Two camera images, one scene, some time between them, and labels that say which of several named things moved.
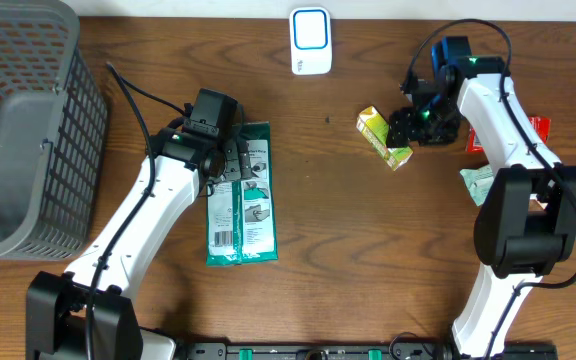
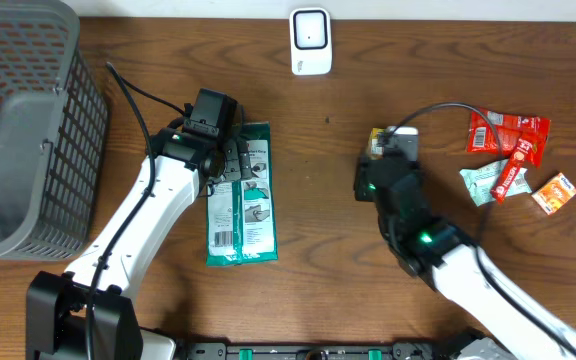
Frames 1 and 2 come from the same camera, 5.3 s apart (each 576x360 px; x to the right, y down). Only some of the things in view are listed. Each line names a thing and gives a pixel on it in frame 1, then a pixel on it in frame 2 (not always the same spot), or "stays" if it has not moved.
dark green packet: (240, 225) stays
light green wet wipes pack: (478, 182) stays
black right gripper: (402, 125) → (361, 192)
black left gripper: (239, 160) stays
